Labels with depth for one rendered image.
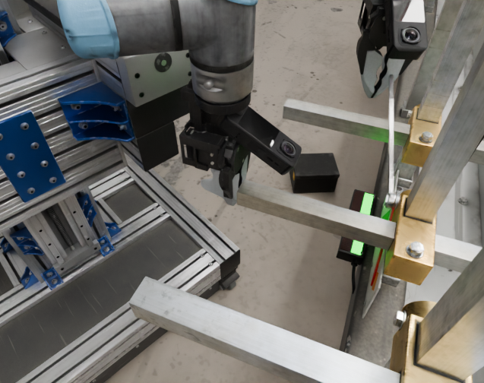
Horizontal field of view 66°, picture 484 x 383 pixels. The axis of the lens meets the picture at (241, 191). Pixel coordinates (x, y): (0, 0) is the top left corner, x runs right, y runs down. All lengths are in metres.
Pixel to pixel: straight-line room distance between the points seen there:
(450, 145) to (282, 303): 1.05
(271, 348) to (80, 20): 0.34
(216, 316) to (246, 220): 1.30
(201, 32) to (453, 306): 0.32
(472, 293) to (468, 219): 0.72
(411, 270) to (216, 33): 0.38
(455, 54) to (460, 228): 0.41
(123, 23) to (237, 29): 0.11
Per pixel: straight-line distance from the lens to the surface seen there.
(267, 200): 0.56
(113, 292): 1.27
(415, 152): 0.72
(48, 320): 1.30
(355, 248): 0.73
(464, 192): 1.05
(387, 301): 0.69
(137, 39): 0.40
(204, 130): 0.51
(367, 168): 1.96
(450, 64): 0.72
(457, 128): 0.48
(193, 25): 0.40
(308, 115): 0.75
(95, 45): 0.41
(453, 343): 0.31
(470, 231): 0.96
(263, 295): 1.44
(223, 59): 0.42
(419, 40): 0.56
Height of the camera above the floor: 1.28
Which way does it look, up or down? 47 degrees down
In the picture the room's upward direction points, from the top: straight up
